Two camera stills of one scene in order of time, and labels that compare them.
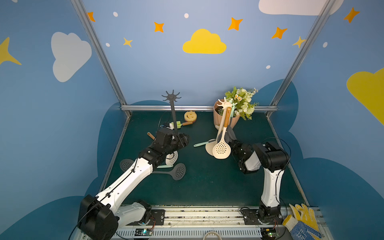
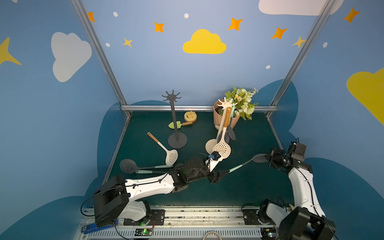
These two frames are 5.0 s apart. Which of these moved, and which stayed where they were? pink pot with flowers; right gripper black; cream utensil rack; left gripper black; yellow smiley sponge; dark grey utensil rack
Moved: right gripper black; left gripper black
Stayed: cream utensil rack; dark grey utensil rack; pink pot with flowers; yellow smiley sponge
